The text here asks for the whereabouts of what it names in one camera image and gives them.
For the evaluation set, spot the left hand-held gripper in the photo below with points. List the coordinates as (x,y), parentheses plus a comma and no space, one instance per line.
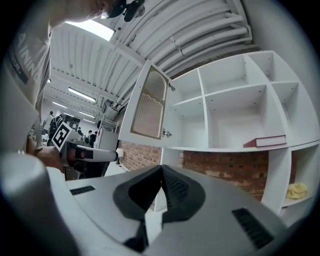
(61,136)

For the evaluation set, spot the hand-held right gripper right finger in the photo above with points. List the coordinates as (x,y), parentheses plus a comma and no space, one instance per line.
(212,220)

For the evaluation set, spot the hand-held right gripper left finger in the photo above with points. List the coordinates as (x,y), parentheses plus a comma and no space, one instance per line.
(100,200)

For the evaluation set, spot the white glass-panel cabinet door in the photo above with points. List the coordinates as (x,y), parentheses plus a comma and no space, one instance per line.
(150,112)

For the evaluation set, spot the person's left forearm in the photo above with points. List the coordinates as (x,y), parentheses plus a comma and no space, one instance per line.
(33,146)

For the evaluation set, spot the metal door hinge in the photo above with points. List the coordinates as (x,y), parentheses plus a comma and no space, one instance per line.
(172,87)
(167,133)

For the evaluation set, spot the white shelving unit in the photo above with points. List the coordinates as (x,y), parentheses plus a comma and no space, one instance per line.
(277,170)

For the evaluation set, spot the person's left hand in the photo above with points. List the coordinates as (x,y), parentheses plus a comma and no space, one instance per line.
(53,160)

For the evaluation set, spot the white metal rack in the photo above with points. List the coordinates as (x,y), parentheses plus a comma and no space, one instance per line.
(107,123)

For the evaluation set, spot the long ceiling light tube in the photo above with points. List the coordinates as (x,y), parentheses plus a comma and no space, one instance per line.
(82,94)

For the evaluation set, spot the yellow crumpled cloth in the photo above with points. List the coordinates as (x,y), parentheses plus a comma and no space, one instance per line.
(297,191)

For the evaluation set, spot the red hardcover book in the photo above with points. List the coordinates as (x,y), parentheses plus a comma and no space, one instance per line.
(270,141)

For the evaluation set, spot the person's torso beige shirt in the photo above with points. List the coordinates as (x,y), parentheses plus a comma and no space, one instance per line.
(22,82)

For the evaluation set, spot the ceiling panel light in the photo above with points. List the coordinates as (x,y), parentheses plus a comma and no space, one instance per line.
(92,28)

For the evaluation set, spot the person's head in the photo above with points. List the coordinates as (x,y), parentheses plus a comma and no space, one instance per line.
(80,10)

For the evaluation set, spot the round ceiling fixture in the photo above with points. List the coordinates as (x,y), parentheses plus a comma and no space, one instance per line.
(142,10)

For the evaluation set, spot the white ceiling pipe bundle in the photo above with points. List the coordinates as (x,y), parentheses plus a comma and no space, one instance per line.
(200,32)

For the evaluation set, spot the head-worn camera rig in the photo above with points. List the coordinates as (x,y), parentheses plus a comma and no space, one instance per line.
(125,8)

